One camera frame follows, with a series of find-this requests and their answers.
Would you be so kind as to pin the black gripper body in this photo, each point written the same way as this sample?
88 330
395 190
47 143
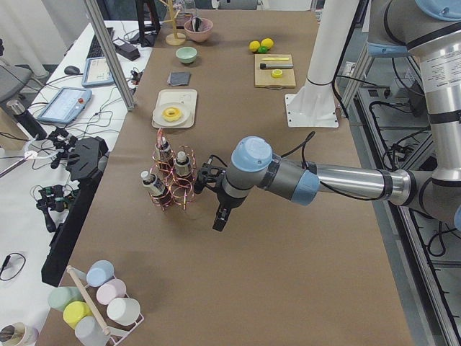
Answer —
227 203

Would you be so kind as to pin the tea bottle white cap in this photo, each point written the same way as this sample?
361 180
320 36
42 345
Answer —
158 191

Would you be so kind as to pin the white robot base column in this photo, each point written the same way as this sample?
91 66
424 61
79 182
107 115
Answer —
314 104

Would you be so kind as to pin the tea bottle rear right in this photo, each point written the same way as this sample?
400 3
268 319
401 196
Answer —
182 166

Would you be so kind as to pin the tea bottle rear left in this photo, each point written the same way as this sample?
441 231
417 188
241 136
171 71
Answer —
165 156

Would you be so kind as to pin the cream rabbit tray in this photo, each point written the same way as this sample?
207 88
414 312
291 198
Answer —
185 96

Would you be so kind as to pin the glazed yellow donut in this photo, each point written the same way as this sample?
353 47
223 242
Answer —
171 114

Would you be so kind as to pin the white round plate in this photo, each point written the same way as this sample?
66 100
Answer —
158 119

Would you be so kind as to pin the folded grey cloth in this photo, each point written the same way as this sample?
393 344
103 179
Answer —
179 79

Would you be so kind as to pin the bamboo cutting board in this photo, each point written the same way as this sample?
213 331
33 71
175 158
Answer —
263 79

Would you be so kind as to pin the mint green bowl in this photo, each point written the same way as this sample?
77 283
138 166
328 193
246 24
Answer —
186 55

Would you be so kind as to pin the steel muddler black tip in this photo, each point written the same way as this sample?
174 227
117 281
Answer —
275 66

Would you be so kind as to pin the half lemon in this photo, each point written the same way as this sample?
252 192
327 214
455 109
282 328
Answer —
277 73

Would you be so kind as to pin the yellow plastic knife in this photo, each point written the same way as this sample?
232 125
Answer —
275 58

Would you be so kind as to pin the green lime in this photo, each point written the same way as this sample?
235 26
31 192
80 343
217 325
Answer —
262 50

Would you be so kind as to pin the yellow lemon far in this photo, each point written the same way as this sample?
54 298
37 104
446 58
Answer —
254 46

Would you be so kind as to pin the yellow lemon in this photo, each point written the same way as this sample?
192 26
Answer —
268 43
254 46

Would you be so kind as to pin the pink bowl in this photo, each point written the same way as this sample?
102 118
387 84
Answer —
198 29

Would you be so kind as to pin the wooden mug tree stand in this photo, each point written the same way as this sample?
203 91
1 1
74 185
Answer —
174 38

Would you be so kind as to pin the light blue cup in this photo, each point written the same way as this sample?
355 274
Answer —
99 273

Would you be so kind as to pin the yellow lemon near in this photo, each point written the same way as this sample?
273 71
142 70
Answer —
268 43

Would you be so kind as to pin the pink cup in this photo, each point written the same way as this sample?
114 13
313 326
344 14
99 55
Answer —
114 288

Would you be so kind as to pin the blue teach pendant far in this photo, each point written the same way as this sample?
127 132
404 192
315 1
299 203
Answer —
96 73

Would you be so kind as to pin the blue teach pendant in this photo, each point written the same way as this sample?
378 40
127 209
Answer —
66 105
96 73

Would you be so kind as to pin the black power adapter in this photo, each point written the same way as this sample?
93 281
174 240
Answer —
125 49

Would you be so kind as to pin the blue teach pendant near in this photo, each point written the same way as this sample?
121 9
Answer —
66 105

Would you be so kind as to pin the white cup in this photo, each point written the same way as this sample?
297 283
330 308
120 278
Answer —
124 311

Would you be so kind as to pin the black keyboard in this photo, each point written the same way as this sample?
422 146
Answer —
95 49

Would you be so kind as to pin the computer mouse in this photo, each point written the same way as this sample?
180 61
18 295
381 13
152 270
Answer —
72 71

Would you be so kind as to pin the white cup rack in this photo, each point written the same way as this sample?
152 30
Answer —
117 333

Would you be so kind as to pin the yellow cup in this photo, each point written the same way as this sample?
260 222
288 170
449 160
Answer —
74 312

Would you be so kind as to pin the green cup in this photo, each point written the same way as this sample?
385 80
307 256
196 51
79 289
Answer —
60 297

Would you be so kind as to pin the grey cup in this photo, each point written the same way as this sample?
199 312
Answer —
89 333

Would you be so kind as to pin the black thermos bottle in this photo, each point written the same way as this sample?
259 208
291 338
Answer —
26 120

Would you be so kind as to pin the tape roll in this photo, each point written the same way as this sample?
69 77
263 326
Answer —
18 334

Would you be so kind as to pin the copper wire bottle rack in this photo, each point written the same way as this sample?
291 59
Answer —
181 190

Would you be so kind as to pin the aluminium frame post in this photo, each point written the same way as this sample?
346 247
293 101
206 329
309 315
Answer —
100 30

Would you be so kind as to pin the black bracket rail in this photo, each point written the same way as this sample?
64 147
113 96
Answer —
83 164

